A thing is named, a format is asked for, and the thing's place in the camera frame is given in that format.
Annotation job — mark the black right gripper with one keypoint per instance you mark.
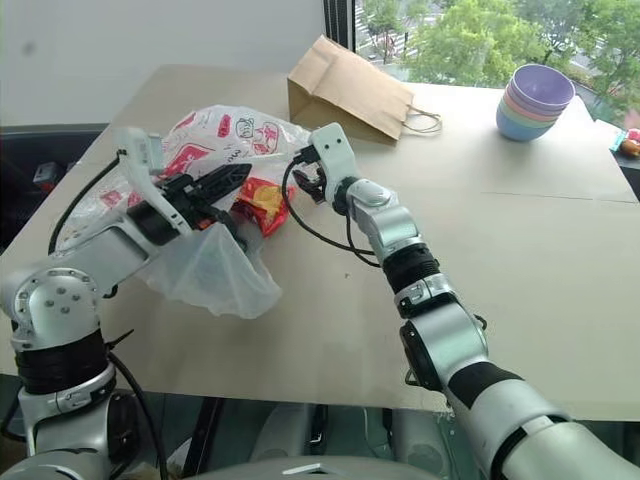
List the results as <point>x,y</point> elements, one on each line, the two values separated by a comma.
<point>319,189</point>

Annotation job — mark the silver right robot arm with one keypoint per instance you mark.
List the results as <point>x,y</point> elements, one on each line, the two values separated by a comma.
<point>450,340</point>

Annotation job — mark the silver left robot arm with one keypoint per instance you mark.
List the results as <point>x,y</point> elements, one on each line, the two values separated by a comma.
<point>75,260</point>

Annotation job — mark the green bowl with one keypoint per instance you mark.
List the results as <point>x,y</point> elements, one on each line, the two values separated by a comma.
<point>510,111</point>

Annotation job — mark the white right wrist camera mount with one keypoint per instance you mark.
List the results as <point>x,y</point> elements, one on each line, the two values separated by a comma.
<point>334,155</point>

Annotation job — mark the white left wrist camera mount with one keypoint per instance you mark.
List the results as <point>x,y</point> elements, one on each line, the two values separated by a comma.
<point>145,170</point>

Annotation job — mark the brown paper bag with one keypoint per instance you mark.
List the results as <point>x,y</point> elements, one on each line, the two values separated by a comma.
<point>345,90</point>

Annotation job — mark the black furniture with red label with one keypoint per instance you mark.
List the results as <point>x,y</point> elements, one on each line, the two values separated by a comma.
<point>35,170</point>

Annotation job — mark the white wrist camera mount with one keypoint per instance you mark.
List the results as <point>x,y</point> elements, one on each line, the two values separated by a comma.
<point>334,155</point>
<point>145,170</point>

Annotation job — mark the colourful small toy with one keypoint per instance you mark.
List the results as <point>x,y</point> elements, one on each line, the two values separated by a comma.
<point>629,141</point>

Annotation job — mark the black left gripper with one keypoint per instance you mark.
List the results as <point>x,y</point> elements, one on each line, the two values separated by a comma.
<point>192,202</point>

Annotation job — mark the purple bowl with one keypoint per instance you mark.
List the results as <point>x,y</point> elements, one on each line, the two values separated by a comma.
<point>542,85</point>

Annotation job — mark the clear plastic bag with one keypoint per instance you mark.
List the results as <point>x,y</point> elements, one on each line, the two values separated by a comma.
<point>220,275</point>

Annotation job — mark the red yellow snack packet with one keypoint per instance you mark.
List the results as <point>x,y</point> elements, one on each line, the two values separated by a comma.
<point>265,205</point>

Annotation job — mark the pink bowl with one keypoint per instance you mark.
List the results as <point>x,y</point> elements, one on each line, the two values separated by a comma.
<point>515,102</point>

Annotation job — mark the dark window frame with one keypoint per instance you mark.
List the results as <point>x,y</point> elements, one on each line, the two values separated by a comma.
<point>340,22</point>

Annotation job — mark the blue bowl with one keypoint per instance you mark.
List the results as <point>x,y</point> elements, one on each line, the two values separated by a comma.
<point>522,129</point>

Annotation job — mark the white red-printed plastic bag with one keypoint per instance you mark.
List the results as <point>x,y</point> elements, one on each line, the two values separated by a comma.
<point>225,135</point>

